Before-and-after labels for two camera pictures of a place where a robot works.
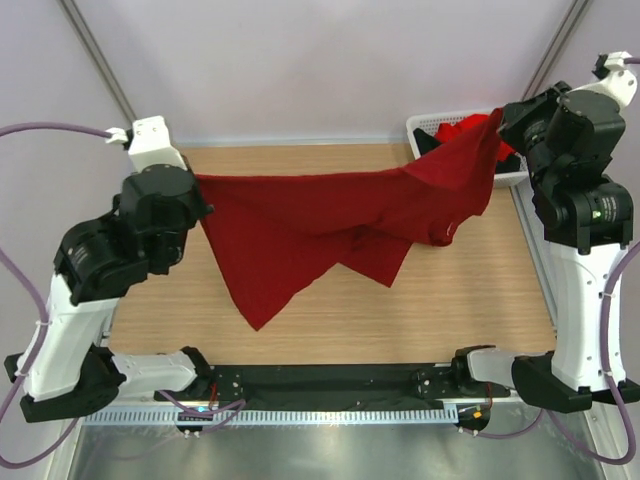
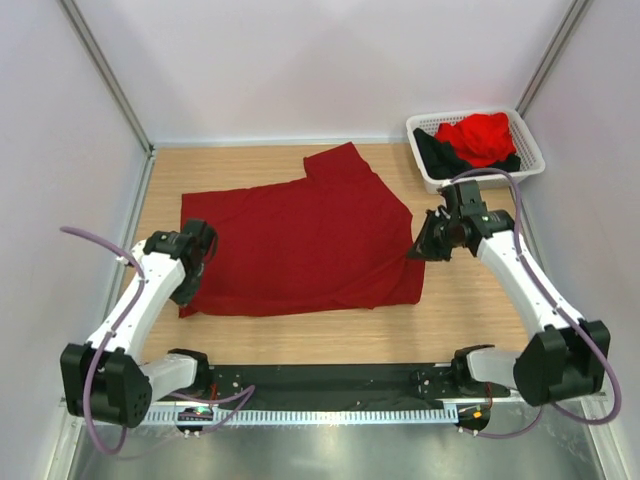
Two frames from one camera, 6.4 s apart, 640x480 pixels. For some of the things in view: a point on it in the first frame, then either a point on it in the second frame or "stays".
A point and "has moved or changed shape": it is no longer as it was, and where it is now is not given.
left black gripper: (198, 207) -> (184, 297)
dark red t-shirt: (276, 236) has moved or changed shape
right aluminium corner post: (573, 19) stays
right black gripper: (520, 113) -> (424, 247)
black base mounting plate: (333, 383) stays
